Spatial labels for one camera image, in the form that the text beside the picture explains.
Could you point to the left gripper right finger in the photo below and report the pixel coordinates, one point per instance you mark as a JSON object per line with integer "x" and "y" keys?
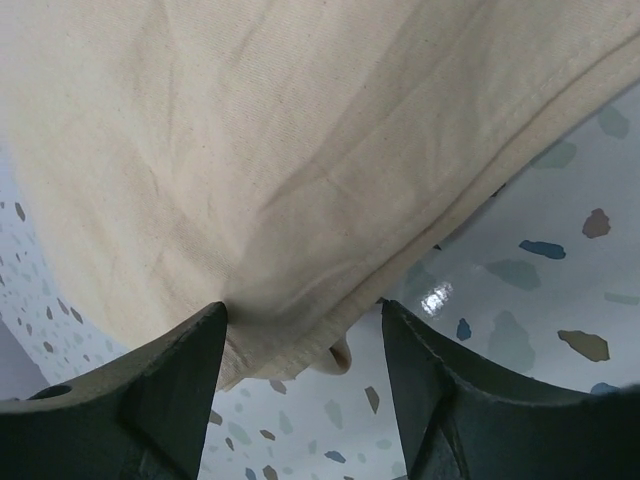
{"x": 462, "y": 416}

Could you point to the beige cloth mat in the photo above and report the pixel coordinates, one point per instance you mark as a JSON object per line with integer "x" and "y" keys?
{"x": 290, "y": 159}

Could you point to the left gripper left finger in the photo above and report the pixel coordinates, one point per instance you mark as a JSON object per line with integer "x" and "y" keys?
{"x": 143, "y": 415}

